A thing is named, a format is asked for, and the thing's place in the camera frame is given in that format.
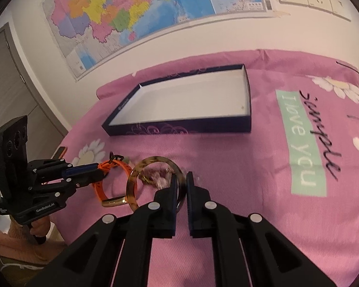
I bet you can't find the pink floral bed sheet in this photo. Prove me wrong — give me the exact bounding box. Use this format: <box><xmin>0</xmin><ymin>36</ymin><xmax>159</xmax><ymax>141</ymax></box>
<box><xmin>62</xmin><ymin>50</ymin><xmax>359</xmax><ymax>286</ymax></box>

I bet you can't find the tortoiseshell bangle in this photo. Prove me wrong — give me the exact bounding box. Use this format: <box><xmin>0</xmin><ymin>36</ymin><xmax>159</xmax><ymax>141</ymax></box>
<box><xmin>126</xmin><ymin>156</ymin><xmax>187</xmax><ymax>212</ymax></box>

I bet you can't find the orange smart watch band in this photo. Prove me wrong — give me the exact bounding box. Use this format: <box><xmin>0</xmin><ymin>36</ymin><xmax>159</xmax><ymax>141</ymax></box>
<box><xmin>92</xmin><ymin>152</ymin><xmax>132</xmax><ymax>207</ymax></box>

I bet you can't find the orange knit sleeve forearm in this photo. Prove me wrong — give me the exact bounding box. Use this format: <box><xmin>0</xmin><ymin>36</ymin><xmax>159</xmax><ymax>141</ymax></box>
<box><xmin>0</xmin><ymin>231</ymin><xmax>67</xmax><ymax>265</ymax></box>

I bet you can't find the grey wardrobe door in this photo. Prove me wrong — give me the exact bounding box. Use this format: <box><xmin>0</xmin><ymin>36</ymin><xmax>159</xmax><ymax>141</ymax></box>
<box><xmin>0</xmin><ymin>24</ymin><xmax>67</xmax><ymax>160</ymax></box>

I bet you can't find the orange black phone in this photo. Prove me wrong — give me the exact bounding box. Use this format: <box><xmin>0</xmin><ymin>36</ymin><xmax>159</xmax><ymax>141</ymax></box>
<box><xmin>52</xmin><ymin>146</ymin><xmax>67</xmax><ymax>159</ymax></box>

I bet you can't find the navy white shallow box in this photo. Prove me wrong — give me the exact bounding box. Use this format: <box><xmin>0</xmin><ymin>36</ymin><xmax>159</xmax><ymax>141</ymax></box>
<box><xmin>102</xmin><ymin>64</ymin><xmax>252</xmax><ymax>136</ymax></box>

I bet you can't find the person's left hand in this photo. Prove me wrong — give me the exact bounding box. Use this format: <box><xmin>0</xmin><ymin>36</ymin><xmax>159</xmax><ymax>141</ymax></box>
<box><xmin>9</xmin><ymin>214</ymin><xmax>52</xmax><ymax>237</ymax></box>

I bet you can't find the clear crystal bead bracelet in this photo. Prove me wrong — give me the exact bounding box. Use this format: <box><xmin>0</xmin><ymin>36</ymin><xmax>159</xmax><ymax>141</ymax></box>
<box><xmin>139</xmin><ymin>168</ymin><xmax>175</xmax><ymax>189</ymax></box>

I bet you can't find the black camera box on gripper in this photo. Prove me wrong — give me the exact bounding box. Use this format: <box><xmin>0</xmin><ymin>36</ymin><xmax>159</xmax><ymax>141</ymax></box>
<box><xmin>0</xmin><ymin>115</ymin><xmax>28</xmax><ymax>197</ymax></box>

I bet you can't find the colourful wall map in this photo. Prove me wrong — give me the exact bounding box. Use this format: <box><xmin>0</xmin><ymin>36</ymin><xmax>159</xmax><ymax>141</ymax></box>
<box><xmin>43</xmin><ymin>0</ymin><xmax>272</xmax><ymax>78</ymax></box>

